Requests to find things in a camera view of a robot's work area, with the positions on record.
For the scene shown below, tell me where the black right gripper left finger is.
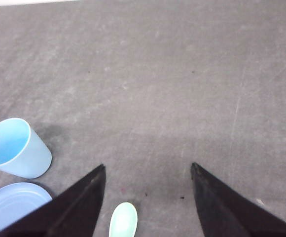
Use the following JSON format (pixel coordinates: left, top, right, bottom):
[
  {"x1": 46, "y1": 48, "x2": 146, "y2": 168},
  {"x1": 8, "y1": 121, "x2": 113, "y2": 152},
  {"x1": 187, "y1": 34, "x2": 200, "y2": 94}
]
[{"x1": 0, "y1": 164, "x2": 106, "y2": 237}]

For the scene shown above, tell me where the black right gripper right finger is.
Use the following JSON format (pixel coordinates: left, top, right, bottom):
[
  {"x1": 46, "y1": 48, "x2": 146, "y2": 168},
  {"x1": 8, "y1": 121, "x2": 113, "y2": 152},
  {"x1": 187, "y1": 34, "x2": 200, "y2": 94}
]
[{"x1": 190, "y1": 162, "x2": 286, "y2": 237}]

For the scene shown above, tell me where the mint green plastic spoon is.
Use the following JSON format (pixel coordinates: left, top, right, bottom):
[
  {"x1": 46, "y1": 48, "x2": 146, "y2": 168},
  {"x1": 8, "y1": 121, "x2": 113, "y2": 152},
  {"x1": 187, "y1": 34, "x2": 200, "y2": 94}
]
[{"x1": 108, "y1": 202, "x2": 138, "y2": 237}]

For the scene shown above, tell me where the light blue plastic cup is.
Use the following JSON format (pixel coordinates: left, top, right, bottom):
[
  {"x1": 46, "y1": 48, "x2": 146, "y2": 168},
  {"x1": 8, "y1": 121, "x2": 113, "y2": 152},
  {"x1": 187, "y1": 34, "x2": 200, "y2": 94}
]
[{"x1": 0, "y1": 118, "x2": 52, "y2": 179}]

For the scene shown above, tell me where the blue plastic plate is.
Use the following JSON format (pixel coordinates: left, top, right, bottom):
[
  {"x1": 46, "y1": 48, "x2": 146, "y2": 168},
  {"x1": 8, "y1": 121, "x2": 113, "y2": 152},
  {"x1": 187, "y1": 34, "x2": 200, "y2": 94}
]
[{"x1": 0, "y1": 182, "x2": 52, "y2": 231}]

